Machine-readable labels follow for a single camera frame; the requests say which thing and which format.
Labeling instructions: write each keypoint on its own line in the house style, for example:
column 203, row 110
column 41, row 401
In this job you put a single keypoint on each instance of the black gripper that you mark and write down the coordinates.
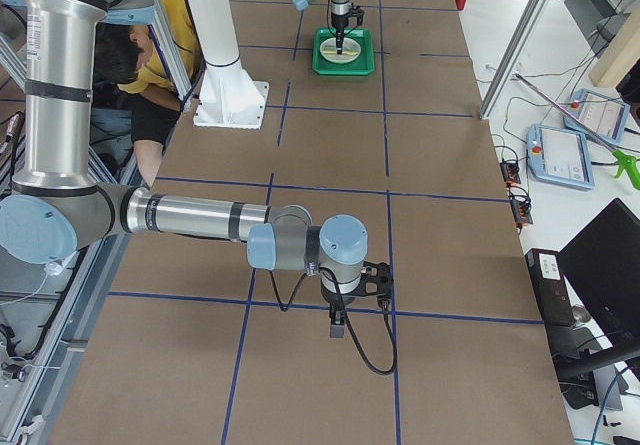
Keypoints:
column 339, row 22
column 334, row 298

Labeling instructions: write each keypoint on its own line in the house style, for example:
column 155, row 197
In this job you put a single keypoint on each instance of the yellow plastic spoon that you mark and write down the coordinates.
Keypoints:
column 345, row 56

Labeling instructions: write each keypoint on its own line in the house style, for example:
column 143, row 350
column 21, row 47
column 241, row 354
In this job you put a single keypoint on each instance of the white round plate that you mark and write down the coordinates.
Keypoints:
column 348, row 44

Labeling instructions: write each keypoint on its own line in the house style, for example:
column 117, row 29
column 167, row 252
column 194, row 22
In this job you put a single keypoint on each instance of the green plastic tray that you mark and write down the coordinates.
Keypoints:
column 364, row 65

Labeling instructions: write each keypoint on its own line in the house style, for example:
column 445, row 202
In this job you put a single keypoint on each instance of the black box with label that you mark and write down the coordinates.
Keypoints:
column 549, row 286

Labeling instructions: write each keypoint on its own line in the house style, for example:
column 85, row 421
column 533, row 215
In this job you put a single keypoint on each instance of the person in yellow shirt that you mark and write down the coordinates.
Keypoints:
column 127, row 56

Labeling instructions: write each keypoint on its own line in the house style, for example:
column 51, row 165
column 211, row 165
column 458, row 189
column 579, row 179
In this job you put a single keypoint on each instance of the blue teach pendant near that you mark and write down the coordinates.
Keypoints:
column 559, row 156

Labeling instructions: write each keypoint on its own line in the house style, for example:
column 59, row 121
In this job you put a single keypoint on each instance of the blue teach pendant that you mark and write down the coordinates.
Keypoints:
column 559, row 156
column 601, row 114

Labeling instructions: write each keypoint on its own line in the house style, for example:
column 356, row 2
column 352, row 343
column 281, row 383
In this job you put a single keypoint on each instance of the blue teach pendant far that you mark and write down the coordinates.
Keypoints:
column 601, row 114

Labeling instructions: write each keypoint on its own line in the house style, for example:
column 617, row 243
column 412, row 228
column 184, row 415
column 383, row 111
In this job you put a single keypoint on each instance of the black laptop computer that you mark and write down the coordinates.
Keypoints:
column 601, row 264

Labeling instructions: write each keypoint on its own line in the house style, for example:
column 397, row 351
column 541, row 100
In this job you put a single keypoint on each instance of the wooden plank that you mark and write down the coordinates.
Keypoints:
column 620, row 56

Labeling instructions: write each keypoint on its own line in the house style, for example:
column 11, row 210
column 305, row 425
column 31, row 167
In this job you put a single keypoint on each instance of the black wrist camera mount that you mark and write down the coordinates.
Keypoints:
column 377, row 281
column 356, row 13

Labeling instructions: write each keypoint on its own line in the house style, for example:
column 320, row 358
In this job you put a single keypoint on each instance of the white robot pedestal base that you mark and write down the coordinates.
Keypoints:
column 228, row 97

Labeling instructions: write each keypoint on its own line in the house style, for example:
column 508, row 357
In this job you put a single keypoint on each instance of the black cable connector block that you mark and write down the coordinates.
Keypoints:
column 520, row 203
column 509, row 165

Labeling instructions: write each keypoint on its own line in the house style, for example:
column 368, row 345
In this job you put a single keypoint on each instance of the grey aluminium frame post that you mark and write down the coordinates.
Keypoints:
column 526, row 25

